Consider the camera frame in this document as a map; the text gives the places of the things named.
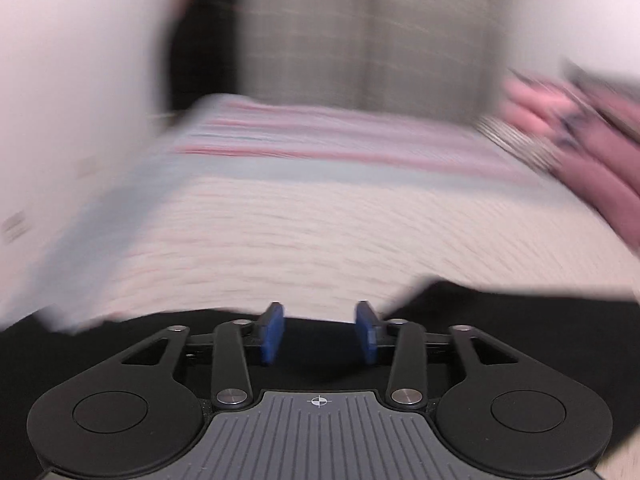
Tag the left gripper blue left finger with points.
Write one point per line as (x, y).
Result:
(270, 329)

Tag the pink purple clothes pile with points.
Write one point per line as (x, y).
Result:
(592, 125)

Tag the pink striped blanket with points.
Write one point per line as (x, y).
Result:
(237, 126)

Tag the black white striped garment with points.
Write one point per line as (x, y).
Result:
(537, 154)

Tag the cherry print bed sheet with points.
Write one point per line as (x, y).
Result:
(226, 244)

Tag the black pants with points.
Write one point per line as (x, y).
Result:
(592, 340)

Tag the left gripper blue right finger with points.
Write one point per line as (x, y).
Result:
(366, 326)

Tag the grey star curtain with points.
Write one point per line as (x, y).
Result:
(426, 58)

